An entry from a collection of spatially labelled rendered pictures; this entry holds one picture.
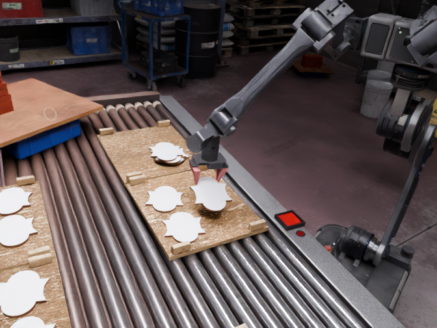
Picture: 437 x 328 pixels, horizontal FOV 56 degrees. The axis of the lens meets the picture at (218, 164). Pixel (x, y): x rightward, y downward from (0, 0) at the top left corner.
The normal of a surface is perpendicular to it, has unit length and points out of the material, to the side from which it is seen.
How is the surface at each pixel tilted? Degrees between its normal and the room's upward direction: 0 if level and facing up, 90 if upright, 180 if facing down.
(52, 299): 0
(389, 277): 0
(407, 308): 0
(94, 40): 90
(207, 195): 14
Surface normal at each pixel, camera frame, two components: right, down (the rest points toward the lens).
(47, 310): 0.08, -0.86
